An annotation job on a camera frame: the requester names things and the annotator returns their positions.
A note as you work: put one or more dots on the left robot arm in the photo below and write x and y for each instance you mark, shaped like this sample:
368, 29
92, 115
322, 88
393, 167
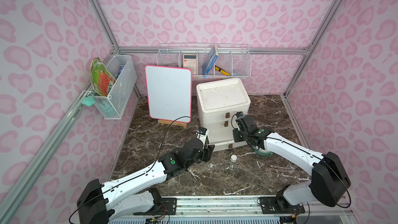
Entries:
98, 200

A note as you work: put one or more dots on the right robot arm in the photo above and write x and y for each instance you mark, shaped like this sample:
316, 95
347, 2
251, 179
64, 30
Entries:
329, 179

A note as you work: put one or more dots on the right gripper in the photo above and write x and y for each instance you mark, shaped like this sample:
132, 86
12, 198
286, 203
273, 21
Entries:
238, 127

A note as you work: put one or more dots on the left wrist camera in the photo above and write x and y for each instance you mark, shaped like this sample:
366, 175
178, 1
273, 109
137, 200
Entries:
202, 135

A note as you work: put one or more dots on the green round alarm clock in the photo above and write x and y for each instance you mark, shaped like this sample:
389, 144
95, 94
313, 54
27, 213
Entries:
262, 152

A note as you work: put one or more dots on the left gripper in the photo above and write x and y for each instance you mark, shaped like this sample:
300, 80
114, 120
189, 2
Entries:
210, 151

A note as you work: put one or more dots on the white three-drawer cabinet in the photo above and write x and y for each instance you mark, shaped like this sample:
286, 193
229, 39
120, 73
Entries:
224, 94

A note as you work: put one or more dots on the white calculator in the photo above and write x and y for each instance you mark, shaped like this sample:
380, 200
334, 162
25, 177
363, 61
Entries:
190, 61

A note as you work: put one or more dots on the blue book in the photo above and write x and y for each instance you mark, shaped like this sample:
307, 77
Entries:
210, 60

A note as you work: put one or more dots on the white mesh wall basket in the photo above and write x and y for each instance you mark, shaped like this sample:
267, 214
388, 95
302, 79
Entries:
123, 69

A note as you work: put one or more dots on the white wire wall shelf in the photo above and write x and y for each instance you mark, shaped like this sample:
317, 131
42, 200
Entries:
233, 58

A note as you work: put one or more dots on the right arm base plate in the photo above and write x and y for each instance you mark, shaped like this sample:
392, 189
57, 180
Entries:
278, 205

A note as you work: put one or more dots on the pink-framed whiteboard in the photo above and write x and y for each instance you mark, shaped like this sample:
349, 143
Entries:
169, 92

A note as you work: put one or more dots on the green red snack bag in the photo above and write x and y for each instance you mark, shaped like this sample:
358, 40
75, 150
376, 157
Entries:
101, 79

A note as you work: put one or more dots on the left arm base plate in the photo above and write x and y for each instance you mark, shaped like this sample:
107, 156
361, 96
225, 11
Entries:
167, 205

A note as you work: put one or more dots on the yellow black utility knife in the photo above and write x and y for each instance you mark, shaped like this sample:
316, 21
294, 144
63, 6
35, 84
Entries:
222, 71

